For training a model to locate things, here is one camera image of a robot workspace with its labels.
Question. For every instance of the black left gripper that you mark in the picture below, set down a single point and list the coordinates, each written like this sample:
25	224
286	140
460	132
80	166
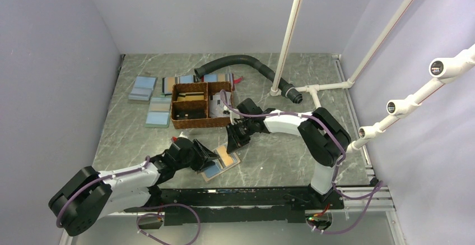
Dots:
204	156

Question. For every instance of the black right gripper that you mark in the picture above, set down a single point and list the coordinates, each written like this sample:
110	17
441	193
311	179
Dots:
234	141

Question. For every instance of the blue credit cards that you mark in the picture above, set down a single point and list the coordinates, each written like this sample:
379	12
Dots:
213	169

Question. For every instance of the tan leather card holder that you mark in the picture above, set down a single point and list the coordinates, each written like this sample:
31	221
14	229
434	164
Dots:
222	163

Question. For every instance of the gold credit card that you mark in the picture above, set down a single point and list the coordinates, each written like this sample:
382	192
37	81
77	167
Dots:
225	159

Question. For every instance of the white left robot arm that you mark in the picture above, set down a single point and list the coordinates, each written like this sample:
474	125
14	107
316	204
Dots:
91	195

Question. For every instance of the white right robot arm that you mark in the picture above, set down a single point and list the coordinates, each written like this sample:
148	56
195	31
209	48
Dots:
324	137

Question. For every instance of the grey cards in basket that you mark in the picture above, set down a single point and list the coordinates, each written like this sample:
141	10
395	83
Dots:
217	107

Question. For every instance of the row of cards behind basket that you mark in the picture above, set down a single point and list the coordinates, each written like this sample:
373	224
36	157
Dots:
169	82

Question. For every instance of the blue card stack far left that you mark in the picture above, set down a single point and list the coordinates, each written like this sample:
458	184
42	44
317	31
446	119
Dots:
143	88

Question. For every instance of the brown woven divided basket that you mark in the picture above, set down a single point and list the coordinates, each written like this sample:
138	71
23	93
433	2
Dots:
209	88

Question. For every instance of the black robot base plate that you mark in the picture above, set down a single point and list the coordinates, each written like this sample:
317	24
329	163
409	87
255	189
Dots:
228	205

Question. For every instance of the aluminium frame rail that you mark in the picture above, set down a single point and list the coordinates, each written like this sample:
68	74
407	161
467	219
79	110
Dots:
355	199

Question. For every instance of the white PVC pipe frame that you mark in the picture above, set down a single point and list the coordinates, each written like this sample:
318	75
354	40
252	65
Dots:
442	70

